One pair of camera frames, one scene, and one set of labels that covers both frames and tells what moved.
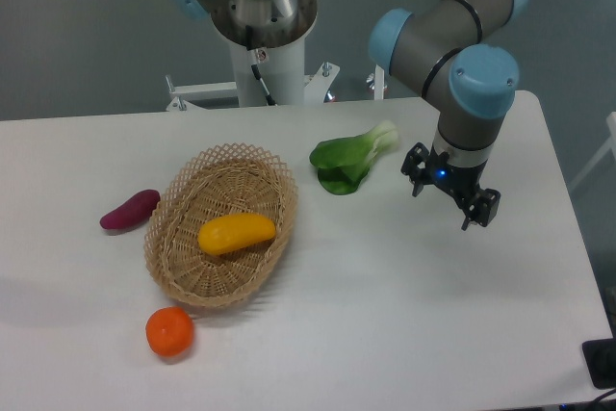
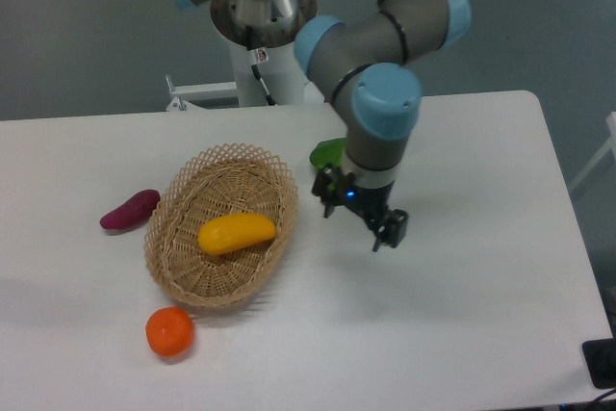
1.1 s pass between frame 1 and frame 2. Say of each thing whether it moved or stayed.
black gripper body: moved
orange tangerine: stayed
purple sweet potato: stayed
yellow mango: stayed
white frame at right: stayed
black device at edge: stayed
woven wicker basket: stayed
